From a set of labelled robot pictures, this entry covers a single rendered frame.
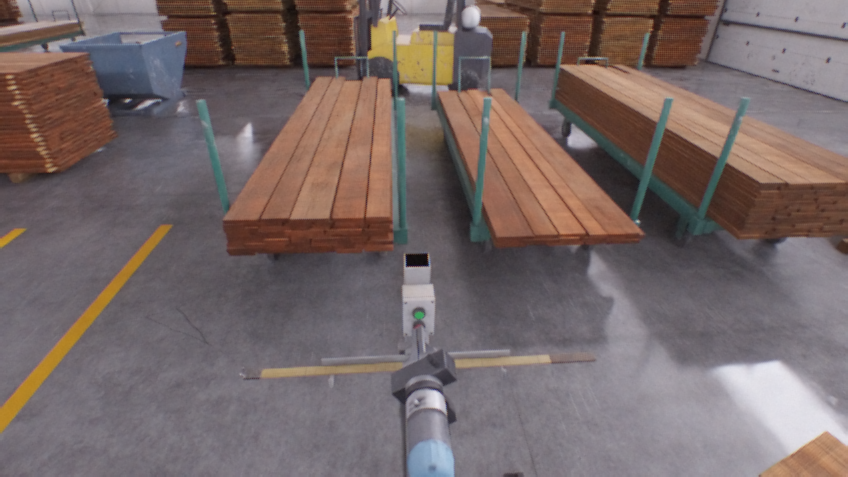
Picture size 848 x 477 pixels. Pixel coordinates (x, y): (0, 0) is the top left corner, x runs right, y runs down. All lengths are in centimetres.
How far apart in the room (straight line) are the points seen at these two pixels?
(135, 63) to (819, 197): 752
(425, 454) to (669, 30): 1119
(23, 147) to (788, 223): 657
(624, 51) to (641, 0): 106
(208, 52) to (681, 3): 1026
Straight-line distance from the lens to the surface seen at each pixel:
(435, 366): 88
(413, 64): 736
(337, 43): 985
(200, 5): 1041
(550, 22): 1030
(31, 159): 578
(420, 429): 82
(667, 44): 1165
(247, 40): 1020
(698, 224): 351
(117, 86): 758
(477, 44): 730
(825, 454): 148
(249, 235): 264
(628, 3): 1094
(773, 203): 337
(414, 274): 99
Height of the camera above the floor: 190
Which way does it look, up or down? 30 degrees down
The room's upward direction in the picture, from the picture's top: 1 degrees clockwise
